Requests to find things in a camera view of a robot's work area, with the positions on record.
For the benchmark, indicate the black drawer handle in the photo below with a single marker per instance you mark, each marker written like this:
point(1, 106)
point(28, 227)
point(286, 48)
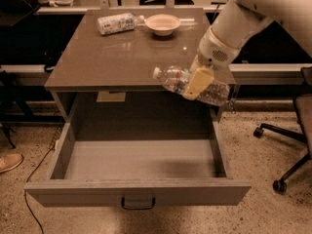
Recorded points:
point(138, 204)

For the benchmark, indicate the open grey top drawer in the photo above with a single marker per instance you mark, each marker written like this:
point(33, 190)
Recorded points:
point(99, 163)

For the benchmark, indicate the grey cabinet with top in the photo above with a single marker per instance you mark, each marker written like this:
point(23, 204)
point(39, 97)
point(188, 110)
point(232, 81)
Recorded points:
point(124, 63)

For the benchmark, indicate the white paper label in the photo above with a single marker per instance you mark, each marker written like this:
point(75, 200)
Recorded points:
point(110, 97)

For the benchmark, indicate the white labelled plastic bottle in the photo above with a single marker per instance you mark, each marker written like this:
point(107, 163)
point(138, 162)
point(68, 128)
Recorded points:
point(118, 23)

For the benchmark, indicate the white paper bowl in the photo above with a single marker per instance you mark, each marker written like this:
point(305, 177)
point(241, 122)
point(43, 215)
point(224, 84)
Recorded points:
point(162, 25)

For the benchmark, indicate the tan shoe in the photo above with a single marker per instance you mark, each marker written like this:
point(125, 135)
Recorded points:
point(10, 161)

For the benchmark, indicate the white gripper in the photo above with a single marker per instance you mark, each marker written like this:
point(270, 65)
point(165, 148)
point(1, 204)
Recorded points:
point(213, 53)

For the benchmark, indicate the clear plastic water bottle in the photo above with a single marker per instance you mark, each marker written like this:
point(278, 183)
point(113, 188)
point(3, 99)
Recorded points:
point(176, 78)

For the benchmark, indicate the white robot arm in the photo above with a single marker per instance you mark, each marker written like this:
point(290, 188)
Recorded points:
point(235, 25)

